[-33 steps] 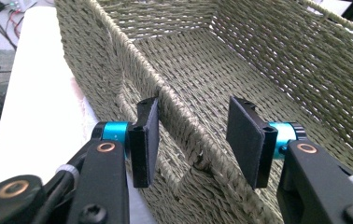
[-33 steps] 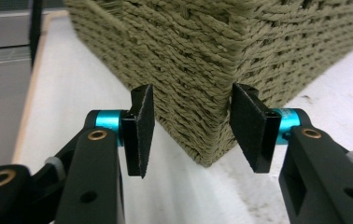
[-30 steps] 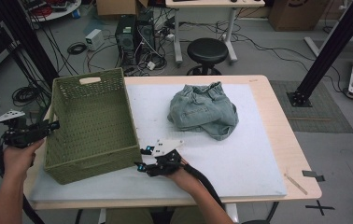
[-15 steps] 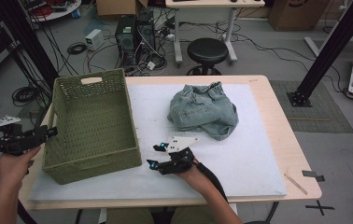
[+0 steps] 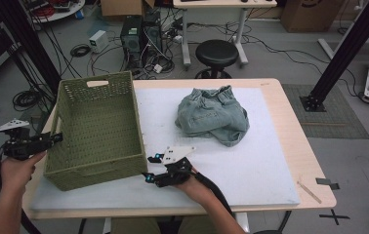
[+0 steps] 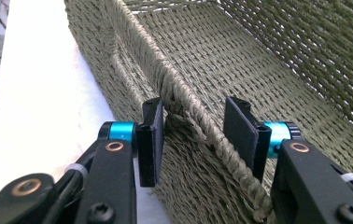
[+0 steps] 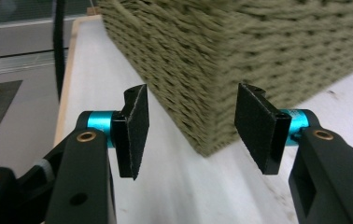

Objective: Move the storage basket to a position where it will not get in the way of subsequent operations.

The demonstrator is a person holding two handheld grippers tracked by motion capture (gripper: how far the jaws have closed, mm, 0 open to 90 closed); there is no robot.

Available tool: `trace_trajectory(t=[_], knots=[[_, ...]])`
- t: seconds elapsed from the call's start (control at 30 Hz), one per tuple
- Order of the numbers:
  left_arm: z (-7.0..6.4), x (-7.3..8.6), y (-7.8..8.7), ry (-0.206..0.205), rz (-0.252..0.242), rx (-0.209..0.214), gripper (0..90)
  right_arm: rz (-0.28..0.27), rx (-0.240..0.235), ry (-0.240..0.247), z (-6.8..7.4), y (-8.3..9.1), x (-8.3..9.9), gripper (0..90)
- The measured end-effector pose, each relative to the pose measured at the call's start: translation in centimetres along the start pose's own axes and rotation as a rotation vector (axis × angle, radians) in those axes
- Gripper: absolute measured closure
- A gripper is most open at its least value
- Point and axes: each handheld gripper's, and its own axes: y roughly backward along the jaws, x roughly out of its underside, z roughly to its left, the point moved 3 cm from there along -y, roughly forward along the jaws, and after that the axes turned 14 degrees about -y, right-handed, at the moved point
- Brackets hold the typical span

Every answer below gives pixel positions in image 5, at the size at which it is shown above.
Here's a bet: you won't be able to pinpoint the small cardboard box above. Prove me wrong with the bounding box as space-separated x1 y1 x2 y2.
100 0 156 18

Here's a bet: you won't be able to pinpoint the grey floor mat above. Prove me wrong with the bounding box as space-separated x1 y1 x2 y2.
281 83 369 140

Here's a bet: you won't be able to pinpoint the person's legs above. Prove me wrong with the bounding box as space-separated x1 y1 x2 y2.
110 215 214 234

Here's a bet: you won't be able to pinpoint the white desk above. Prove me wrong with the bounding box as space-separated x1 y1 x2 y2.
172 0 278 67

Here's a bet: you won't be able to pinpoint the round white table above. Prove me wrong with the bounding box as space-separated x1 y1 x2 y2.
22 0 86 23

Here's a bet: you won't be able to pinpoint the person's right hand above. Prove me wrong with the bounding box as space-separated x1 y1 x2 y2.
174 175 216 207

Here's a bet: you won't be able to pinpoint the green woven basket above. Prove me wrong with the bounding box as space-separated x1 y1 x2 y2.
43 70 149 192

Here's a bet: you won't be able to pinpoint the small white box device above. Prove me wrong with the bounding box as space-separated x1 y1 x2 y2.
89 29 109 54

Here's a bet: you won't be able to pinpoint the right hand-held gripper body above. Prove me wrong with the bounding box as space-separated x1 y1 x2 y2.
154 145 196 188

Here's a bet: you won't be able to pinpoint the black frame post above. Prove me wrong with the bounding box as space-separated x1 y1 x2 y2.
0 0 62 96
300 0 369 113

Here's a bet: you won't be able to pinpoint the thin wooden stick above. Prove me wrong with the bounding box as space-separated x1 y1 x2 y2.
297 180 323 205

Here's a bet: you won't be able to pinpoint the dark computer tower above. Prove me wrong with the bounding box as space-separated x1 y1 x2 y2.
143 11 163 59

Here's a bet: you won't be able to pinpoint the black computer tower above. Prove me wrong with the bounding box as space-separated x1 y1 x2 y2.
119 15 144 69

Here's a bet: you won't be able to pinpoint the large cardboard box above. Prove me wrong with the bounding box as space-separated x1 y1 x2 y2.
280 0 347 33

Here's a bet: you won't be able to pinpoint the black tape cross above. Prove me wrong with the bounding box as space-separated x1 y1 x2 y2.
318 209 351 226

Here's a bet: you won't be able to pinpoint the right hand-held gripper cable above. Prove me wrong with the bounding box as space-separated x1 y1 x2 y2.
191 170 293 234

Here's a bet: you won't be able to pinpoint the coiled black cable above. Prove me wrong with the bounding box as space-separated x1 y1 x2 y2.
69 43 92 59
12 89 45 112

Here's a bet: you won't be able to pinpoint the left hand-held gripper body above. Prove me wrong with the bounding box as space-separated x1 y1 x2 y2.
0 119 52 160

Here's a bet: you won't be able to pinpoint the white foam mat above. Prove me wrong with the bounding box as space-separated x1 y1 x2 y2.
29 87 301 213

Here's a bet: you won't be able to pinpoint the black round stool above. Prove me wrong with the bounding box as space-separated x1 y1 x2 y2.
194 39 240 80

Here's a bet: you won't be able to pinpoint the light blue denim shorts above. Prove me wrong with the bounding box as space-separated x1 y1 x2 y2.
174 85 251 148

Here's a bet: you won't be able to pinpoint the black tape strip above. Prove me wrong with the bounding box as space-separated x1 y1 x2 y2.
314 177 341 191

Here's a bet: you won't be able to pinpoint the person's left hand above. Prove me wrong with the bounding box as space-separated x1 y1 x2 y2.
0 150 48 195

